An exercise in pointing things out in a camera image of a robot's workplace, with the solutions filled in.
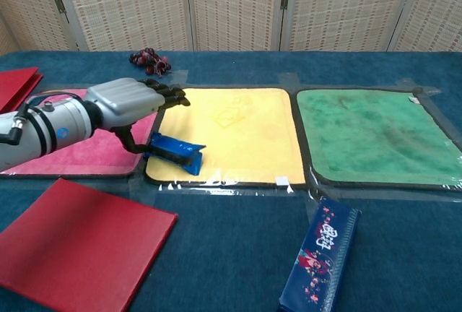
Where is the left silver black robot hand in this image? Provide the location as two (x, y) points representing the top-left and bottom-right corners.
(84, 77), (191, 155)

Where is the blue snack packet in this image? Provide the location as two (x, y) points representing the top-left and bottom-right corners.
(143, 131), (207, 176)

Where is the pink cloth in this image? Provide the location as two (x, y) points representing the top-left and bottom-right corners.
(0, 87), (162, 179)

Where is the yellow cloth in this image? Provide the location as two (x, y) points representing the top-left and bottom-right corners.
(144, 87), (307, 186)

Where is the green cloth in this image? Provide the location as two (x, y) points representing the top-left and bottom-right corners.
(295, 87), (462, 192)

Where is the dark red grape bunch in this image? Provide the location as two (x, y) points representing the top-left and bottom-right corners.
(128, 47), (173, 77)

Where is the clear tape strip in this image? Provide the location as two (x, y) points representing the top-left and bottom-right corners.
(279, 72), (305, 88)
(172, 69), (191, 87)

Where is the woven folding screen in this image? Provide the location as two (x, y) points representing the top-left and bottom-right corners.
(0, 0), (462, 53)

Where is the red spiral notebook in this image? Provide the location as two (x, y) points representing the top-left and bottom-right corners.
(0, 67), (44, 114)

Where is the red flat folder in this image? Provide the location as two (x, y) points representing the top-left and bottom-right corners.
(0, 178), (179, 312)

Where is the blue felt table cover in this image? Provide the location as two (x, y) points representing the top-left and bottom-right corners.
(0, 50), (462, 312)

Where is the dark blue long box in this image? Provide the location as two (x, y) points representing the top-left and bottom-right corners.
(277, 196), (362, 312)

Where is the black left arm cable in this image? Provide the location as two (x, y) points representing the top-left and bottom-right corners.
(0, 90), (87, 145)

